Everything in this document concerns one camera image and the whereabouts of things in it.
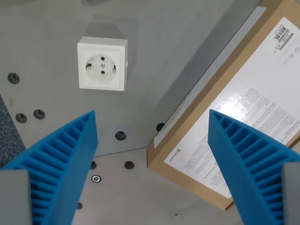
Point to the white wall power socket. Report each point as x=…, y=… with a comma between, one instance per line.
x=100, y=65

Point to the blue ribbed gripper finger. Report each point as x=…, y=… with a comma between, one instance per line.
x=58, y=159
x=253, y=164

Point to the brown cardboard box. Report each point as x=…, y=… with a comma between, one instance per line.
x=192, y=150

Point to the white printed box label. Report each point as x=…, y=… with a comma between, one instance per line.
x=257, y=77

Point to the black table bolt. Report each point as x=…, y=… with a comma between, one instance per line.
x=13, y=77
x=160, y=126
x=79, y=205
x=129, y=165
x=21, y=117
x=120, y=135
x=39, y=114
x=93, y=165

